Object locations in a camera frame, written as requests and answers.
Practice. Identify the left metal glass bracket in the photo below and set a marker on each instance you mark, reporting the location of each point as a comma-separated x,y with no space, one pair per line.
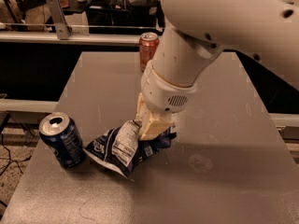
57,15

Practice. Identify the metal barrier rail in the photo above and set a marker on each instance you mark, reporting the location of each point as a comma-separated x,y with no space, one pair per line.
73,39

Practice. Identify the blue pepsi can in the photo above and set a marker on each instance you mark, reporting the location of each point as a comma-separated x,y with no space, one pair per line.
60,133

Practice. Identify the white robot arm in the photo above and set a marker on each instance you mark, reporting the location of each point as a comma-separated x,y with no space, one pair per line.
196,33

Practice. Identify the orange soda can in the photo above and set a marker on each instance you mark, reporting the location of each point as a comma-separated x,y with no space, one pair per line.
148,43

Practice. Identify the blue chip bag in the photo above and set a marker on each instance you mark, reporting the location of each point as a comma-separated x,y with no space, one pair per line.
120,150

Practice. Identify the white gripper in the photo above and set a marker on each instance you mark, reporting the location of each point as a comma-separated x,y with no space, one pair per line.
164,94

